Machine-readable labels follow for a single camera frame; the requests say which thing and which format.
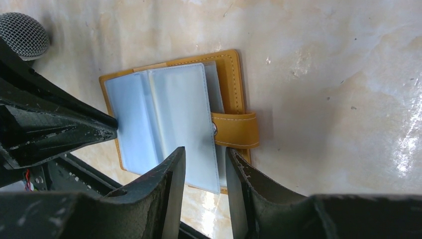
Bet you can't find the yellow leather card holder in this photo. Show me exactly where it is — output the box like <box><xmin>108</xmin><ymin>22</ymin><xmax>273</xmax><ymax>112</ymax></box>
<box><xmin>99</xmin><ymin>49</ymin><xmax>260</xmax><ymax>194</ymax></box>

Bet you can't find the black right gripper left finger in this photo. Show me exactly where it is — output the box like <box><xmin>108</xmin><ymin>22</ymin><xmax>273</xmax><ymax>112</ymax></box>
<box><xmin>105</xmin><ymin>147</ymin><xmax>186</xmax><ymax>239</ymax></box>

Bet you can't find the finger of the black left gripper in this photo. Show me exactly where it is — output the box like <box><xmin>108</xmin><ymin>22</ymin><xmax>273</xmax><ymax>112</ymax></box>
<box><xmin>0</xmin><ymin>105</ymin><xmax>117</xmax><ymax>170</ymax></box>
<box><xmin>0</xmin><ymin>39</ymin><xmax>117</xmax><ymax>129</ymax></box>

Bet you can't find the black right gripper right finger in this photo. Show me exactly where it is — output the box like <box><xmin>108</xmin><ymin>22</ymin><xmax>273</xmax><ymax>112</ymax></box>
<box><xmin>225</xmin><ymin>148</ymin><xmax>317</xmax><ymax>239</ymax></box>

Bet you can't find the black microphone silver head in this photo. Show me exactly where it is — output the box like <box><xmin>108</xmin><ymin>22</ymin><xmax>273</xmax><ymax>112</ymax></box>
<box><xmin>0</xmin><ymin>12</ymin><xmax>50</xmax><ymax>61</ymax></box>

